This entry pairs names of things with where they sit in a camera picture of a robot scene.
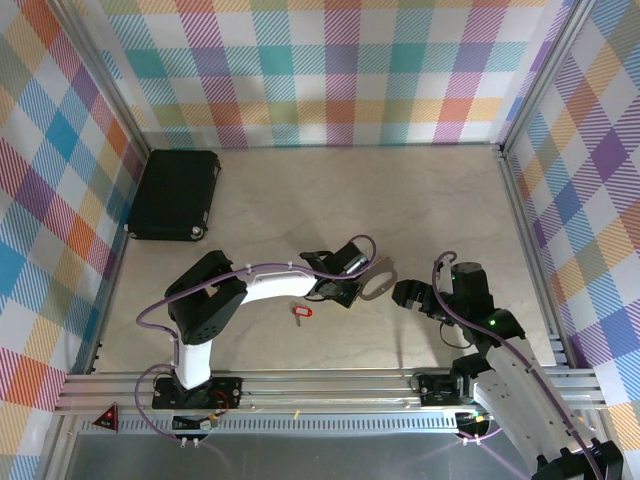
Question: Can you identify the black hard case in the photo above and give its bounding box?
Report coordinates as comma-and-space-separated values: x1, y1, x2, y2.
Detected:
124, 148, 222, 242

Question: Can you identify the red triangular warning sign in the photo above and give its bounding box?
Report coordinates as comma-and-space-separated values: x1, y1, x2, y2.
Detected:
91, 402, 120, 432

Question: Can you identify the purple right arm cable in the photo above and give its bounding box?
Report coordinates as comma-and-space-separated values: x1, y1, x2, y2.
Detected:
432, 251, 606, 480

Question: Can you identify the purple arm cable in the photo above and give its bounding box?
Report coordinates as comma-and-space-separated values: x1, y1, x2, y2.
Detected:
432, 251, 606, 480
134, 234, 377, 444

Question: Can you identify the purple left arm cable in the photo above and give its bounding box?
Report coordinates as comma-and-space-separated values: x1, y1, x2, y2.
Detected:
134, 234, 377, 444

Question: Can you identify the aluminium side rail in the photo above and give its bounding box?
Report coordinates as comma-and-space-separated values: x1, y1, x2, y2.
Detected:
494, 143, 575, 370

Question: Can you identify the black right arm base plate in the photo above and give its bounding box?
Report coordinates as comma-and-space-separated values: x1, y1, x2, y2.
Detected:
417, 373, 474, 407

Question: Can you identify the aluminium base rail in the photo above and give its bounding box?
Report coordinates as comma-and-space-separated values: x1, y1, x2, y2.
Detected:
54, 368, 609, 416

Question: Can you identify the perforated grey cable duct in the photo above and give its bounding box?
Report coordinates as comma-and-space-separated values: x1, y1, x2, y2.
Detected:
74, 415, 464, 435

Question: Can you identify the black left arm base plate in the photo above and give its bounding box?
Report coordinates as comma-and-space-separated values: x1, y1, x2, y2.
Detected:
152, 375, 245, 410

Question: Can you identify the aluminium frame post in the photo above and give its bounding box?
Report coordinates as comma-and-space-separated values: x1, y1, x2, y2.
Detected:
52, 0, 154, 156
498, 0, 599, 156

